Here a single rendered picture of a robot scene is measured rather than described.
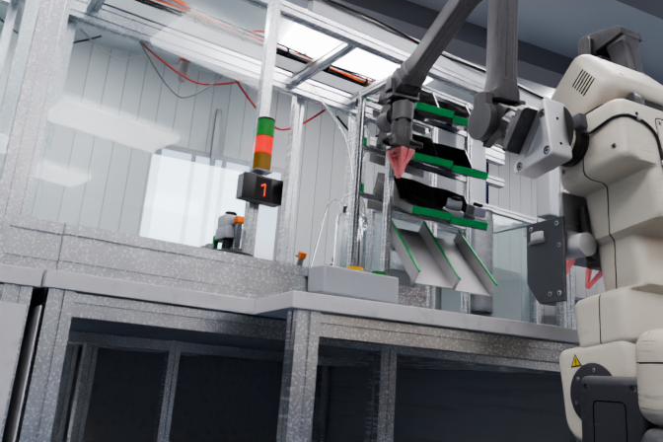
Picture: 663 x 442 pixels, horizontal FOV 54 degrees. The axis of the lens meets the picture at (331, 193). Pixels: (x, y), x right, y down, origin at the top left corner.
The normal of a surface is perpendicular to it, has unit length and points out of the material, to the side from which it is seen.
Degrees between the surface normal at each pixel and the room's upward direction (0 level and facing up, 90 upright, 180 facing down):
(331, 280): 90
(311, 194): 90
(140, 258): 90
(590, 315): 90
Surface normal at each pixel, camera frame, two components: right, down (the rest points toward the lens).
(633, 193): -0.90, -0.18
